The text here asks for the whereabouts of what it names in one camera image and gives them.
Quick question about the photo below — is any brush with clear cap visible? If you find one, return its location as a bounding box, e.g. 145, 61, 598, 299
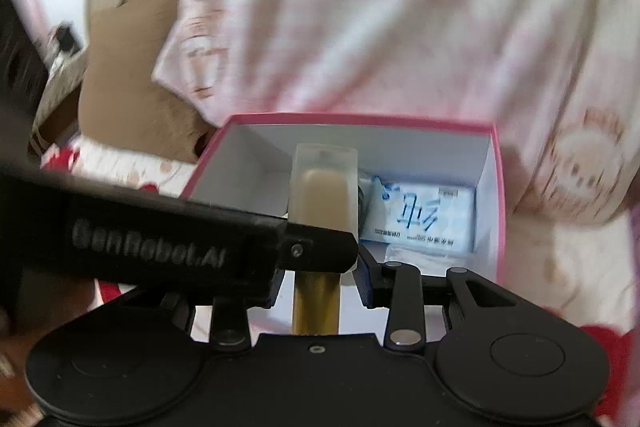
289, 144, 362, 336

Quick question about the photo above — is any side table with patterned cloth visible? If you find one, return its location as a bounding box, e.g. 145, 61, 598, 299
30, 52, 92, 152

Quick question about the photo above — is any pink white cartoon blanket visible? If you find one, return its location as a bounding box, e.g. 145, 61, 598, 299
150, 0, 640, 229

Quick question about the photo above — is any blue tissue packet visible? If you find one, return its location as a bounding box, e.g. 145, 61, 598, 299
359, 174, 477, 254

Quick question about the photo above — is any brown pillow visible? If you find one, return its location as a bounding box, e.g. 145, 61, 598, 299
76, 0, 217, 164

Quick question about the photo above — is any pink cardboard box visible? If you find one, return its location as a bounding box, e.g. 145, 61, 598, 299
177, 113, 509, 343

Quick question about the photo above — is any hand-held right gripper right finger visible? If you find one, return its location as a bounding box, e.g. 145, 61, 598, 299
356, 247, 522, 351

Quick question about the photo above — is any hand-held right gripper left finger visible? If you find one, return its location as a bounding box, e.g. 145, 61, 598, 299
116, 269, 281, 351

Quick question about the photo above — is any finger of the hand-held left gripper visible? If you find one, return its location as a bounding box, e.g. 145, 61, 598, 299
274, 222, 360, 276

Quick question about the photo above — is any red bear print bed sheet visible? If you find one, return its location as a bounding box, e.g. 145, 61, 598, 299
0, 134, 640, 427

